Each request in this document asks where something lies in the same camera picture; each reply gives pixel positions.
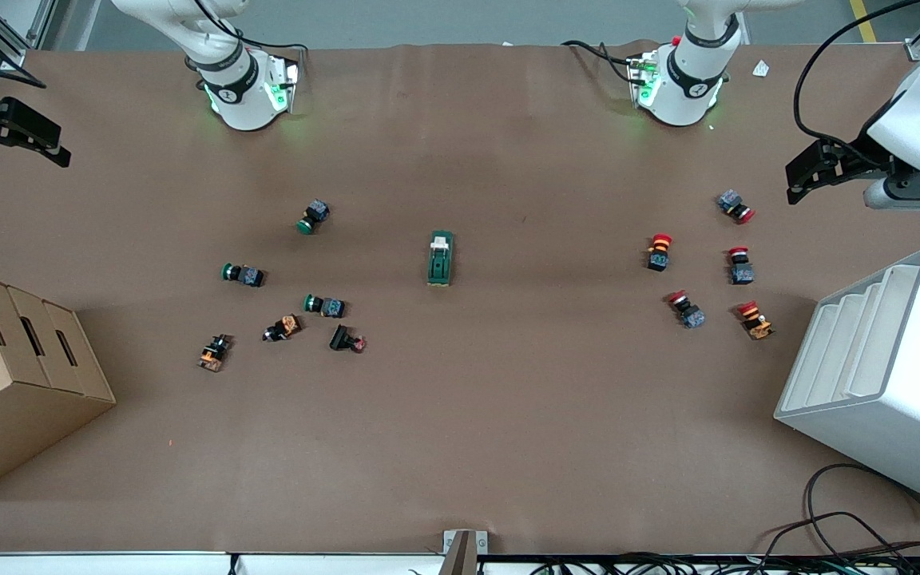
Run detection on green terminal block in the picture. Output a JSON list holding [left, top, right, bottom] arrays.
[[426, 231, 456, 288]]

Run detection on red emergency button orange body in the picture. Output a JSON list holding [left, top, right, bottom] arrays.
[[736, 300, 775, 341], [646, 233, 674, 272]]

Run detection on white stepped rack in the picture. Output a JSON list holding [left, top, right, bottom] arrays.
[[774, 247, 920, 514]]

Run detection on brown cardboard box with slots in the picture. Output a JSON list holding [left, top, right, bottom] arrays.
[[0, 266, 117, 502]]

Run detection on green push button blue body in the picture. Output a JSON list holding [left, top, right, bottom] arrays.
[[221, 262, 266, 288], [303, 293, 347, 319], [296, 199, 331, 236]]

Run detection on brown paper table cover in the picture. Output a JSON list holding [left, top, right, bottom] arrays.
[[0, 40, 920, 556]]

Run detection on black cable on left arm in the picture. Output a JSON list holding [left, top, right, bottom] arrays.
[[794, 0, 920, 149]]

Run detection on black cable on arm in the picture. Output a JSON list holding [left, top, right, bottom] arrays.
[[794, 0, 920, 149], [192, 0, 309, 55]]

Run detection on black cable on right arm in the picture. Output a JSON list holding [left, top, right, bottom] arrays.
[[192, 0, 309, 55]]

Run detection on black switch with orange latch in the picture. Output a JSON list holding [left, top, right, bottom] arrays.
[[197, 334, 234, 373]]

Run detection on black looped floor cable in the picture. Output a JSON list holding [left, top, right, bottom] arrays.
[[802, 463, 920, 560]]

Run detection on black selector switch orange body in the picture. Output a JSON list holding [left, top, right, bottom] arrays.
[[262, 314, 303, 343]]

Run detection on thin black floor cable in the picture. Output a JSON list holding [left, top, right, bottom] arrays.
[[762, 511, 920, 560]]

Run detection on black tangled floor cable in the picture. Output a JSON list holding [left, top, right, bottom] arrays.
[[532, 551, 748, 575]]

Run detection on grey metal mount bracket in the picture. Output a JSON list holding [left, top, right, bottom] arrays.
[[443, 529, 489, 575]]

